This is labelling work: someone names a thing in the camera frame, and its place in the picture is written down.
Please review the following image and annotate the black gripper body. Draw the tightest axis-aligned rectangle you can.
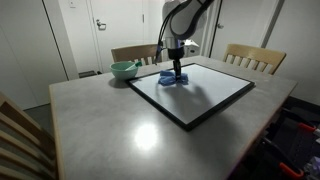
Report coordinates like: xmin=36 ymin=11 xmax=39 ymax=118
xmin=167 ymin=48 xmax=185 ymax=62

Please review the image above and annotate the blue microfiber cloth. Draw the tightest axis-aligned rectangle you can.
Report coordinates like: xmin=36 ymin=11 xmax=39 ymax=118
xmin=157 ymin=69 xmax=189 ymax=87

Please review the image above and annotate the black framed whiteboard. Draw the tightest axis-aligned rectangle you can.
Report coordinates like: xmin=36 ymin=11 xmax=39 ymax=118
xmin=125 ymin=62 xmax=256 ymax=132

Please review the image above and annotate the green capped marker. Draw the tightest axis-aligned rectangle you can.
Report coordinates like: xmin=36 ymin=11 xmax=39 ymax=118
xmin=124 ymin=60 xmax=143 ymax=72

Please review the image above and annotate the dark brown wooden chair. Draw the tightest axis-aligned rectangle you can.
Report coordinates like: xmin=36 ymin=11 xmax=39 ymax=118
xmin=110 ymin=43 xmax=163 ymax=66

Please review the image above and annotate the mint green bowl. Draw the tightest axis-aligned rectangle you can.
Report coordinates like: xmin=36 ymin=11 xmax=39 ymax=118
xmin=109 ymin=60 xmax=139 ymax=81

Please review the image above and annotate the white door with lever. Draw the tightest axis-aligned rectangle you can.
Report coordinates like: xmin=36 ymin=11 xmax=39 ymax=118
xmin=87 ymin=0 xmax=148 ymax=74

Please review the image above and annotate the white door with knob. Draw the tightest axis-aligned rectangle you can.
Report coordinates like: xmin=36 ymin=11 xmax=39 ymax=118
xmin=209 ymin=0 xmax=279 ymax=63

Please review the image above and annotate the light tan wooden chair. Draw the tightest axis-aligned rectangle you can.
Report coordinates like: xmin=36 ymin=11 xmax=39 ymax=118
xmin=222 ymin=43 xmax=287 ymax=76

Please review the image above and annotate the orange tipped black clamp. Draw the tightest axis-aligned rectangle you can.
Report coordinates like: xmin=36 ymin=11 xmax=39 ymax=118
xmin=262 ymin=136 xmax=305 ymax=180
xmin=283 ymin=109 xmax=318 ymax=134

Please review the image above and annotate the brown slatted wooden chair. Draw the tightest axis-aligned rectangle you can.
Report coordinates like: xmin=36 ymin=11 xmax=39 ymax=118
xmin=0 ymin=92 xmax=58 ymax=180

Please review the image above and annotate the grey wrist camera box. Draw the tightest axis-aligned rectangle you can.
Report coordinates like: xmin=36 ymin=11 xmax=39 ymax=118
xmin=183 ymin=39 xmax=201 ymax=58

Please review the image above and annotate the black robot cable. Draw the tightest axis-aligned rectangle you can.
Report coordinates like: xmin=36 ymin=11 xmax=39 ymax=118
xmin=154 ymin=0 xmax=201 ymax=65

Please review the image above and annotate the silver lever door handle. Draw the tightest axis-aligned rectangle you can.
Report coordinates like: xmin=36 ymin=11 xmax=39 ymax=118
xmin=95 ymin=19 xmax=107 ymax=32

